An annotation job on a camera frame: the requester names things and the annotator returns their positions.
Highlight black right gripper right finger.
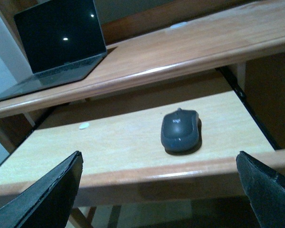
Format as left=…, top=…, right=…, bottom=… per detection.
left=236, top=151, right=285, bottom=228

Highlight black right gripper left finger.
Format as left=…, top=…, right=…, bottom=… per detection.
left=0, top=151, right=83, bottom=228

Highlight wooden pull-out keyboard tray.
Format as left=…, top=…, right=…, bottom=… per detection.
left=0, top=90, right=285, bottom=209

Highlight dark grey computer mouse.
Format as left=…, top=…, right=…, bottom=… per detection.
left=161, top=108, right=200, bottom=153

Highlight small white sticker on tray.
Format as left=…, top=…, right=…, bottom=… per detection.
left=79, top=123, right=89, bottom=130

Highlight grey open laptop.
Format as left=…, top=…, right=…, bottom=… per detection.
left=0, top=0, right=107, bottom=101

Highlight wooden desk with hutch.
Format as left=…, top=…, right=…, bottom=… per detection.
left=0, top=0, right=285, bottom=151

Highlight black left drawer rail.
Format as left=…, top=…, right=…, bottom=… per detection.
left=0, top=106, right=57, bottom=175

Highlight black drawer rail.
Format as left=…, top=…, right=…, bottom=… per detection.
left=216, top=66, right=282, bottom=150
left=0, top=106, right=57, bottom=175

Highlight black right drawer rail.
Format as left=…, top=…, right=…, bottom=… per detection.
left=216, top=66, right=282, bottom=150

